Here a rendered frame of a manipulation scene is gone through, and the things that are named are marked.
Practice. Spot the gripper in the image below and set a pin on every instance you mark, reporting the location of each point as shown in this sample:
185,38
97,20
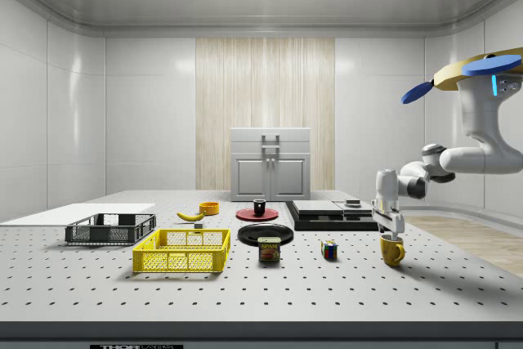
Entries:
390,218

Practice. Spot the yellow mug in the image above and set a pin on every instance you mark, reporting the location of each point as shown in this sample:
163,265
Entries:
391,253

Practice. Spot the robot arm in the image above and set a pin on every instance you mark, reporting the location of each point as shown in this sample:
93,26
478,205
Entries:
482,120

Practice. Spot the black stove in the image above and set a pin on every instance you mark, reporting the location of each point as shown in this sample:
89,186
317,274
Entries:
327,220

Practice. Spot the puzzle cube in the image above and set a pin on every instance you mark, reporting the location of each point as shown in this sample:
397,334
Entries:
329,250

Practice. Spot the flat-sided can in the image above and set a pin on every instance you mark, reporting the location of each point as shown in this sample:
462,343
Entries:
269,249

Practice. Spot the white cabinet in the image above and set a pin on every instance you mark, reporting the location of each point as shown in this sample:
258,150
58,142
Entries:
269,177

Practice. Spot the black mug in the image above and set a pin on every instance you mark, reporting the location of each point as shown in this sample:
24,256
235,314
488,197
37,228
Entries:
259,207

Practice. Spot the black plate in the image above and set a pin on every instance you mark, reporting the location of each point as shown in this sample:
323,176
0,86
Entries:
253,234

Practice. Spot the red plate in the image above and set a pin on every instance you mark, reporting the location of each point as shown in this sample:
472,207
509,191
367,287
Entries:
247,214

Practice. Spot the yellow bowl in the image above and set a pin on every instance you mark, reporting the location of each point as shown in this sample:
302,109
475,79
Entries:
209,209

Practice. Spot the banana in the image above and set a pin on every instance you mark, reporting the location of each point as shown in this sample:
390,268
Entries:
190,217

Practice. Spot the yellow basket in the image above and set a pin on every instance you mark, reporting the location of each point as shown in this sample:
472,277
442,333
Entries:
180,261

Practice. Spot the dark grey basket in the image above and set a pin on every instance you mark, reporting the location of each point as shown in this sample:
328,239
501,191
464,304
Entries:
102,234

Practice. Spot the white board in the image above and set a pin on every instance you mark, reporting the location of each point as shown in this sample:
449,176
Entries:
49,214

